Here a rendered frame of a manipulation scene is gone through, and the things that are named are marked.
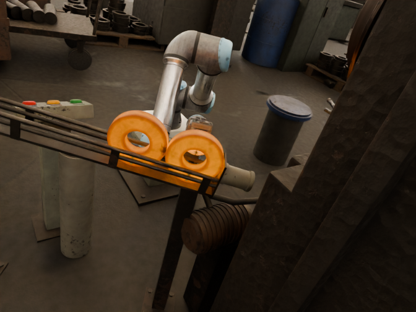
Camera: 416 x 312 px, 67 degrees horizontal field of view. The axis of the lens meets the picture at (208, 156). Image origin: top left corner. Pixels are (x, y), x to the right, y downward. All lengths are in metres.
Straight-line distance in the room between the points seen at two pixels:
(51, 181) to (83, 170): 0.27
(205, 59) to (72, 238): 0.85
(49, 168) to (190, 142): 0.69
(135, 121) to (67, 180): 0.46
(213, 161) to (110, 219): 0.89
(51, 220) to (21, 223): 0.14
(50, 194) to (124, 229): 0.37
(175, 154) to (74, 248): 0.73
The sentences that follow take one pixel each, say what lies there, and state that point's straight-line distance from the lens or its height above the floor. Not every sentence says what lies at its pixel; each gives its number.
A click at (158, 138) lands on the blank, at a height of 0.75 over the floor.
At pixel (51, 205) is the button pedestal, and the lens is 1.47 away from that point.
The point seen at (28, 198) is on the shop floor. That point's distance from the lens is 1.74.
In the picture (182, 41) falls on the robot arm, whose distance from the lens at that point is 1.21.
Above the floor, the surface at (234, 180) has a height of 0.68.
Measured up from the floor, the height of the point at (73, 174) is 0.45.
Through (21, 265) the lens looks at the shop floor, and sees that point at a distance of 1.49.
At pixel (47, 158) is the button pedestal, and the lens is 1.32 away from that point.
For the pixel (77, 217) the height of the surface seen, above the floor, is 0.24.
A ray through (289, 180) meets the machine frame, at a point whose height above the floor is 0.87.
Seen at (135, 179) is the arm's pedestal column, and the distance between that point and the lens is 1.82.
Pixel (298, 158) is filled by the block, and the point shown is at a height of 0.80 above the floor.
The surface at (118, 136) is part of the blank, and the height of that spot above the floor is 0.73.
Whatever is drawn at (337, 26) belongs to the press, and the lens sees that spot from 8.81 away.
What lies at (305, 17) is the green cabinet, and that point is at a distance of 4.54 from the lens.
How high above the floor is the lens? 1.17
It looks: 33 degrees down
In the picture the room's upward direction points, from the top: 16 degrees clockwise
